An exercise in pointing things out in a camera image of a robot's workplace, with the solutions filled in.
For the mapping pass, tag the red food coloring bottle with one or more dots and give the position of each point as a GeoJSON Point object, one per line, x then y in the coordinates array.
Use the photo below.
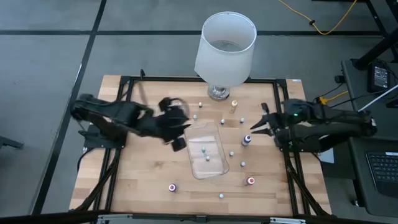
{"type": "Point", "coordinates": [250, 180]}
{"type": "Point", "coordinates": [172, 187]}

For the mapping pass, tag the yellow food coloring bottle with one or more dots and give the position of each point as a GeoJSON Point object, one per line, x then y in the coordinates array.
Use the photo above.
{"type": "Point", "coordinates": [233, 106]}

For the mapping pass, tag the white shade table lamp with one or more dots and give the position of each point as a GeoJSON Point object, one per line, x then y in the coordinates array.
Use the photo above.
{"type": "Point", "coordinates": [224, 68]}

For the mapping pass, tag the white paper sheet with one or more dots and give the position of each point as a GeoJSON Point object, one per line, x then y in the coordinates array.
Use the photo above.
{"type": "Point", "coordinates": [328, 157]}

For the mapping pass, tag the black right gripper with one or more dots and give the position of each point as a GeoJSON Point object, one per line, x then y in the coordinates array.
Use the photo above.
{"type": "Point", "coordinates": [275, 123]}

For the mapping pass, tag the dark grey side table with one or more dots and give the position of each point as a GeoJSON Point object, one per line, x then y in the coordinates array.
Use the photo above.
{"type": "Point", "coordinates": [388, 124]}

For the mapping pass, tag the black stand foot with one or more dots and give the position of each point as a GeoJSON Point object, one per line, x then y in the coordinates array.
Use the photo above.
{"type": "Point", "coordinates": [9, 142]}

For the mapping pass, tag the silver metal bracket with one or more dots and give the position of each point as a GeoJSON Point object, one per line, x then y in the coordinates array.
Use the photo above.
{"type": "Point", "coordinates": [287, 220]}
{"type": "Point", "coordinates": [115, 217]}

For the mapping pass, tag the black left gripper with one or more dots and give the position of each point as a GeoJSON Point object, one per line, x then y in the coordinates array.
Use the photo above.
{"type": "Point", "coordinates": [171, 123]}

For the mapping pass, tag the yellow power plug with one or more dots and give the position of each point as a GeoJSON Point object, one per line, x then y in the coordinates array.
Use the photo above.
{"type": "Point", "coordinates": [323, 100]}

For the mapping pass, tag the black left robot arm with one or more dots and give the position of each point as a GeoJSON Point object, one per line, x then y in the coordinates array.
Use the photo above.
{"type": "Point", "coordinates": [118, 113]}

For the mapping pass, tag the black metal stand beam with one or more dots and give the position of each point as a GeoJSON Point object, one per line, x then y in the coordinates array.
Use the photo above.
{"type": "Point", "coordinates": [376, 49]}

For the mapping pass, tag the violet food coloring bottle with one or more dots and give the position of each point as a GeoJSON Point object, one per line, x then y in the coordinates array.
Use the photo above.
{"type": "Point", "coordinates": [246, 140]}

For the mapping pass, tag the clear plastic bin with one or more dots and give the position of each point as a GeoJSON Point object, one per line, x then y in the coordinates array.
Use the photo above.
{"type": "Point", "coordinates": [211, 169]}

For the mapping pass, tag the black power adapter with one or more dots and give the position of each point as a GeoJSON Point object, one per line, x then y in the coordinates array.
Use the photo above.
{"type": "Point", "coordinates": [380, 77]}

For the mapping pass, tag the black laptop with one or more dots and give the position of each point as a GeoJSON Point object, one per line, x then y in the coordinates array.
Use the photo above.
{"type": "Point", "coordinates": [384, 171]}

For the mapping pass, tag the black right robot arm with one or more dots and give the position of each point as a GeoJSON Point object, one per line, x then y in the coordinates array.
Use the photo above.
{"type": "Point", "coordinates": [326, 130]}

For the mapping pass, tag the black wall plug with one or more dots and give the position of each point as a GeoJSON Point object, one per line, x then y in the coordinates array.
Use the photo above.
{"type": "Point", "coordinates": [339, 79]}

